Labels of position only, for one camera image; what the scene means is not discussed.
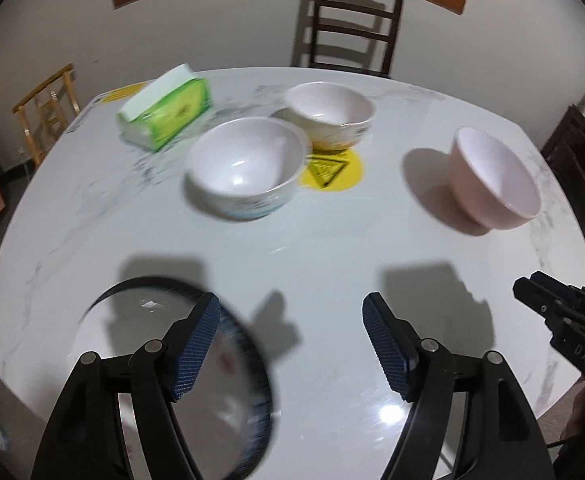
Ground yellow hot warning sticker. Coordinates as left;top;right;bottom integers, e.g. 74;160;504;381
299;148;364;192

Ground green tissue box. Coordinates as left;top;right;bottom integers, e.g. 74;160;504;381
117;64;212;152

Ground yellow corner label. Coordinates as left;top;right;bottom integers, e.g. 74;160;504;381
98;81;148;103

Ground white bowl orange base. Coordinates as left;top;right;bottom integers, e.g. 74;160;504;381
285;81;376;152

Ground pink bowl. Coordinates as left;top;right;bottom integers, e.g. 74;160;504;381
449;126;541;230

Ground white plate pink flowers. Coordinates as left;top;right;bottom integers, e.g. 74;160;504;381
67;288;251;479

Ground white bowl blue base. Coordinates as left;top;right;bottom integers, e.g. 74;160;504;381
186;117;311;220

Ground bamboo chair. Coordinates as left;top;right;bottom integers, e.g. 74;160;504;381
12;63;82;169

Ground large blue floral plate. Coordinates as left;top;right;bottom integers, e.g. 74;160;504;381
99;275;273;479

